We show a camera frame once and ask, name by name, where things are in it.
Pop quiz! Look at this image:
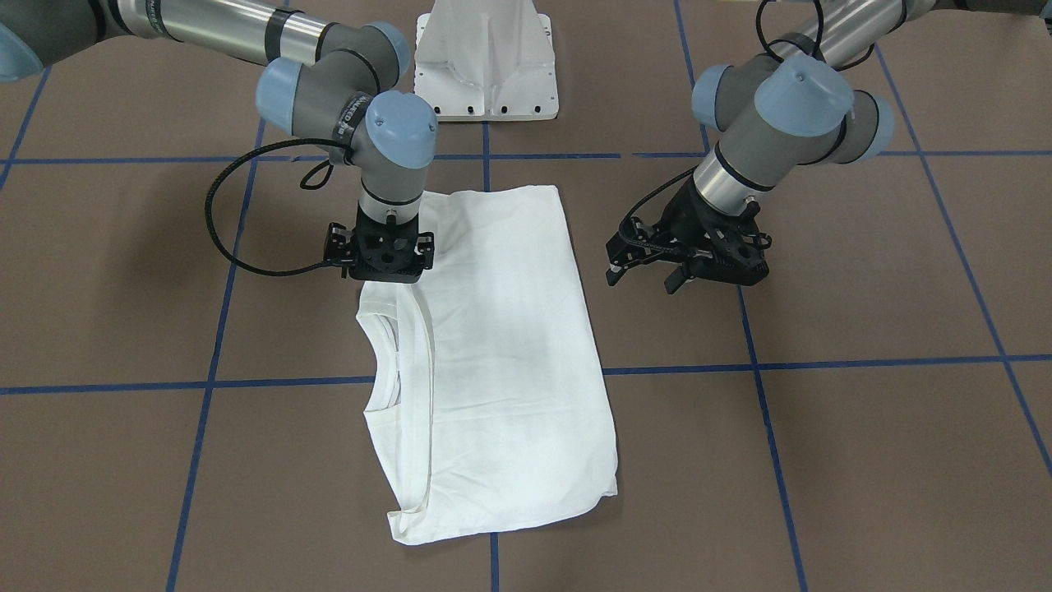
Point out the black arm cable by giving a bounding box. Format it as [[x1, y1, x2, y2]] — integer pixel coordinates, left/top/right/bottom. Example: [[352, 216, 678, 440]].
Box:
[[621, 0, 876, 256], [204, 137, 355, 277]]

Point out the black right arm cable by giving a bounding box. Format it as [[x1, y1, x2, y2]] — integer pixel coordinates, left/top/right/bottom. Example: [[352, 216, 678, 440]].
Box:
[[204, 137, 355, 277]]

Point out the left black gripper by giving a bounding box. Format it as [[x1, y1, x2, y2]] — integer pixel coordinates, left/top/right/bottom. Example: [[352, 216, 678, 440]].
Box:
[[606, 177, 773, 294]]

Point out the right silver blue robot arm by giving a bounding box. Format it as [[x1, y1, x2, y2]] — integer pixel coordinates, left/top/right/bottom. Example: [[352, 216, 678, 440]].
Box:
[[1, 1, 439, 284]]

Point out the white long-sleeve printed shirt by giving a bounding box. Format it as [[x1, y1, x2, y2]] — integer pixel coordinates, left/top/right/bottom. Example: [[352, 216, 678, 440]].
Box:
[[357, 185, 619, 546]]

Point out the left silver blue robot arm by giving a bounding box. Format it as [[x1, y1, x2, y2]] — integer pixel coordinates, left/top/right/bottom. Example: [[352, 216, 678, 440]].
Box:
[[606, 1, 1050, 294]]

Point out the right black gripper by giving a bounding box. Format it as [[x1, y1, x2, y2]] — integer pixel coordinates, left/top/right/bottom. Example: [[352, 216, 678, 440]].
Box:
[[323, 210, 434, 284]]

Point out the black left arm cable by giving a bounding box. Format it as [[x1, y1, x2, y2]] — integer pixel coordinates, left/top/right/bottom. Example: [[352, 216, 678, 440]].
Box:
[[621, 0, 876, 256]]

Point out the white camera mast with base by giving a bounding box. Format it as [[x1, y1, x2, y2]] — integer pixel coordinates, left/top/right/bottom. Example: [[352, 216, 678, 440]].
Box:
[[413, 1, 560, 123]]

